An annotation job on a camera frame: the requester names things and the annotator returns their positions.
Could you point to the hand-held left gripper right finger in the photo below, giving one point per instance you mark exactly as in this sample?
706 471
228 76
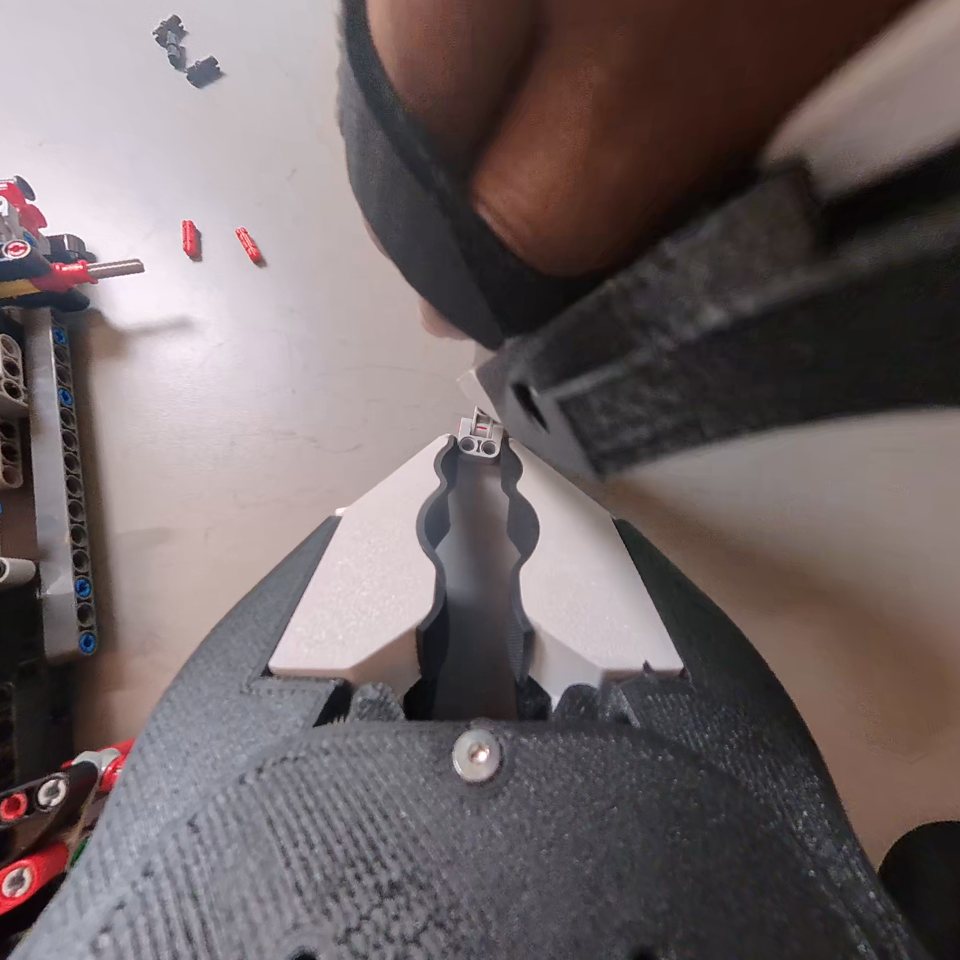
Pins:
592 585

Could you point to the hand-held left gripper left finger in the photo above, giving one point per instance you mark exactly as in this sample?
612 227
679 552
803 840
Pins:
352 585

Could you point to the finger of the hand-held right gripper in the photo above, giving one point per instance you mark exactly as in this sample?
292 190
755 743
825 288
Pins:
472 384

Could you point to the small grey lego connector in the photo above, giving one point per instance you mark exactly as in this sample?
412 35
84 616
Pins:
480 446

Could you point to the red lego pin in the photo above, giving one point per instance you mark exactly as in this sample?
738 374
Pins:
191 238
249 244

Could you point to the lego car chassis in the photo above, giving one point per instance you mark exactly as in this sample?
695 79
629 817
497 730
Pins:
56 450

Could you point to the black lego pin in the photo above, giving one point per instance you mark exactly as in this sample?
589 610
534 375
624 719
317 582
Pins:
176 54
169 30
202 71

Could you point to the person's right hand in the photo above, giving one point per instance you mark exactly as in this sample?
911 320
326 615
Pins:
600 112

